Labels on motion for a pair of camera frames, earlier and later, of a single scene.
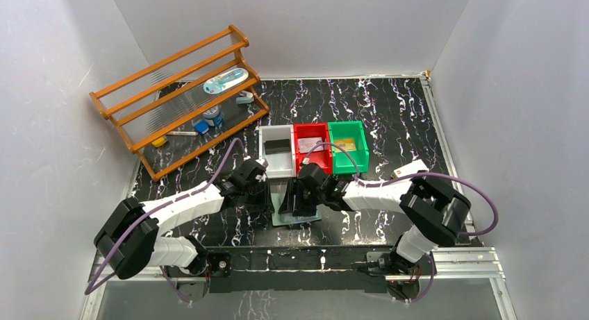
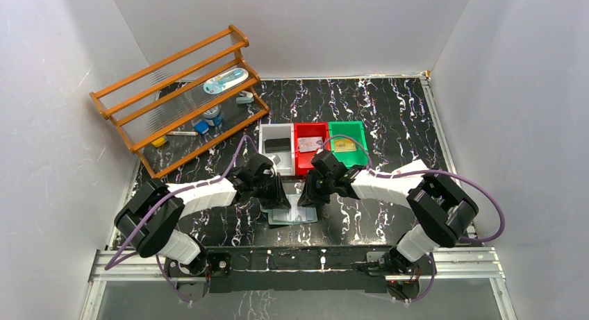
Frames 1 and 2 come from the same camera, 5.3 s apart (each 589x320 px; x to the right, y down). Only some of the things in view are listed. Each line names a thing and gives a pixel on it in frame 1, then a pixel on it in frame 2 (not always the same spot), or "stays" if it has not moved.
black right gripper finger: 287,206 -> 310,194
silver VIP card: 305,144 stays
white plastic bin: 281,164 stays
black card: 277,146 stays
